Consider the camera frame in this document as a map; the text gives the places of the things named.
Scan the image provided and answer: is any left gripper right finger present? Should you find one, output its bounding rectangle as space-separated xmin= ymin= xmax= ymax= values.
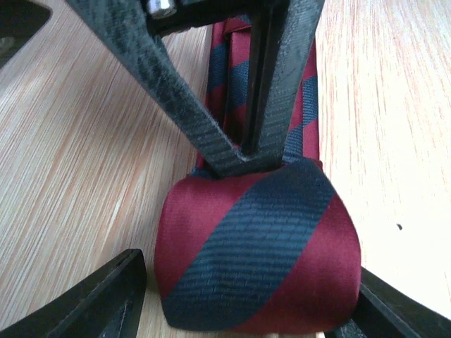
xmin=325 ymin=268 xmax=450 ymax=338

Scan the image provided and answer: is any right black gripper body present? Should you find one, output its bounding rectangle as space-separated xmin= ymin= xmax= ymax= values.
xmin=144 ymin=1 xmax=290 ymax=35

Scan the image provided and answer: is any red navy striped tie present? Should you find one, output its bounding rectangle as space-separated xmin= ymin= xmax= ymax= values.
xmin=153 ymin=17 xmax=364 ymax=334

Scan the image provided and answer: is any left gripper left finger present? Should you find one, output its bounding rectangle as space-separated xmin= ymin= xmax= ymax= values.
xmin=1 ymin=249 xmax=147 ymax=337

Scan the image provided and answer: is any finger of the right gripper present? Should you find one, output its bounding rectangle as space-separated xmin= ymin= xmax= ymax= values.
xmin=242 ymin=0 xmax=324 ymax=173
xmin=68 ymin=0 xmax=254 ymax=177

